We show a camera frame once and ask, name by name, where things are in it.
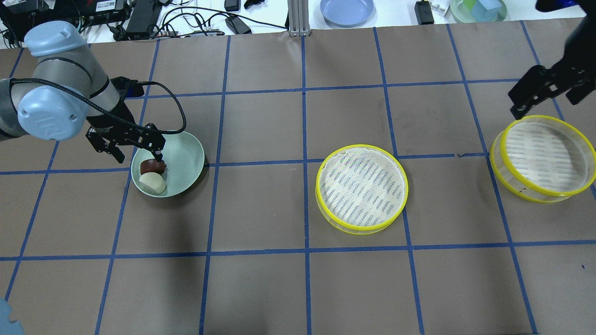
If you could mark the black power adapter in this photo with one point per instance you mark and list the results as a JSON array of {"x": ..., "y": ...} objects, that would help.
[{"x": 423, "y": 12}]

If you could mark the aluminium frame post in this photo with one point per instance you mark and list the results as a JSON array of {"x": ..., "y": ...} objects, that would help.
[{"x": 298, "y": 18}]

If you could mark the light green plate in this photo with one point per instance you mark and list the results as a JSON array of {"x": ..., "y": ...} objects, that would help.
[{"x": 184, "y": 157}]

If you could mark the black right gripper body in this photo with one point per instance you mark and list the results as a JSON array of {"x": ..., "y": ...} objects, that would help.
[{"x": 569, "y": 69}]

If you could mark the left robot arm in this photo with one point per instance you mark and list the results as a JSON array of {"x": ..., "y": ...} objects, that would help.
[{"x": 68, "y": 88}]

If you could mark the white steamed bun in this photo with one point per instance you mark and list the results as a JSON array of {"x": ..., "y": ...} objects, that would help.
[{"x": 152, "y": 183}]

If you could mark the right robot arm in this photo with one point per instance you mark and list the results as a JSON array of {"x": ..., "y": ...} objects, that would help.
[{"x": 579, "y": 48}]

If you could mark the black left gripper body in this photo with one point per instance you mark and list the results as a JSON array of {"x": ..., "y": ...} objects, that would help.
[{"x": 110, "y": 122}]

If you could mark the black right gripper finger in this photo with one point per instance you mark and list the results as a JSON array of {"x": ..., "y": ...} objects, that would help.
[
  {"x": 530, "y": 90},
  {"x": 579, "y": 91}
]

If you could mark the yellow steamer basket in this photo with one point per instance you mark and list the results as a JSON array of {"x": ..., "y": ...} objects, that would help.
[
  {"x": 543, "y": 159},
  {"x": 361, "y": 189}
]

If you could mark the brown round bun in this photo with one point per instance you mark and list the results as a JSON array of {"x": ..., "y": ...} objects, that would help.
[{"x": 152, "y": 166}]

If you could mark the clear bowl with sponges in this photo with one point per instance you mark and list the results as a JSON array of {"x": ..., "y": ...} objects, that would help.
[{"x": 473, "y": 11}]

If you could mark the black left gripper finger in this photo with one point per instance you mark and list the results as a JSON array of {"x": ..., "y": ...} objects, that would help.
[
  {"x": 156, "y": 147},
  {"x": 116, "y": 153}
]

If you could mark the blue plate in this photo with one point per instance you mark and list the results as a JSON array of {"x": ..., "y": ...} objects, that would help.
[{"x": 346, "y": 13}]

